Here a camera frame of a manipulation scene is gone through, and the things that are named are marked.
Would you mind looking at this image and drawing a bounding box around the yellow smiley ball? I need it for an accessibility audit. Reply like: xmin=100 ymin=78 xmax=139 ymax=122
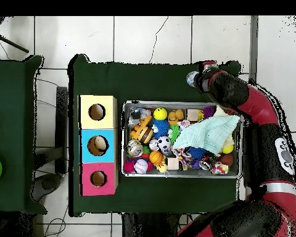
xmin=153 ymin=107 xmax=168 ymax=121

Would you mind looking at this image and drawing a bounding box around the black and white soccer ball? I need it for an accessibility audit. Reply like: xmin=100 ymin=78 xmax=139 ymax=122
xmin=157 ymin=136 xmax=171 ymax=152

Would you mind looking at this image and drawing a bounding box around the white baseball with red stitching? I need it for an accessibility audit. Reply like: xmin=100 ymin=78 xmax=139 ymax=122
xmin=133 ymin=159 xmax=149 ymax=174

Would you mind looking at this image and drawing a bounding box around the small wooden cube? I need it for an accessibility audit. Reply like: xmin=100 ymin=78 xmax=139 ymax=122
xmin=186 ymin=109 xmax=200 ymax=122
xmin=166 ymin=157 xmax=179 ymax=170

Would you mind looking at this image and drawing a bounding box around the wire mesh bin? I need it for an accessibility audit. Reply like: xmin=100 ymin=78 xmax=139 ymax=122
xmin=121 ymin=99 xmax=243 ymax=179

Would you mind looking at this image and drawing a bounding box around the mint green knitted cloth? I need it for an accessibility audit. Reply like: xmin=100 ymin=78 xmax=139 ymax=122
xmin=172 ymin=114 xmax=241 ymax=156

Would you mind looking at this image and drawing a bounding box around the black tripod leg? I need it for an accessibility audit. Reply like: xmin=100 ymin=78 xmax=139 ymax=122
xmin=0 ymin=30 xmax=30 ymax=54

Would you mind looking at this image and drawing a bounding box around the dark green side table cloth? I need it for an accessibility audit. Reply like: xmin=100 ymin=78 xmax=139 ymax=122
xmin=0 ymin=54 xmax=48 ymax=214

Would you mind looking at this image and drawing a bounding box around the wooden box with three holes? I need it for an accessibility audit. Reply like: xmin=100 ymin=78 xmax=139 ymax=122
xmin=78 ymin=94 xmax=119 ymax=197

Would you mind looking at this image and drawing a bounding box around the small orange basketball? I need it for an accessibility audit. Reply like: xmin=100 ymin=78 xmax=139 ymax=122
xmin=149 ymin=151 xmax=164 ymax=165

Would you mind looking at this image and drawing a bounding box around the blue fuzzy puffer ball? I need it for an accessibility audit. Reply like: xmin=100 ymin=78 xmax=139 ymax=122
xmin=152 ymin=119 xmax=170 ymax=139

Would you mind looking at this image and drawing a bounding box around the yellow duck plush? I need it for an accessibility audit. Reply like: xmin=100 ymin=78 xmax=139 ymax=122
xmin=156 ymin=161 xmax=170 ymax=177

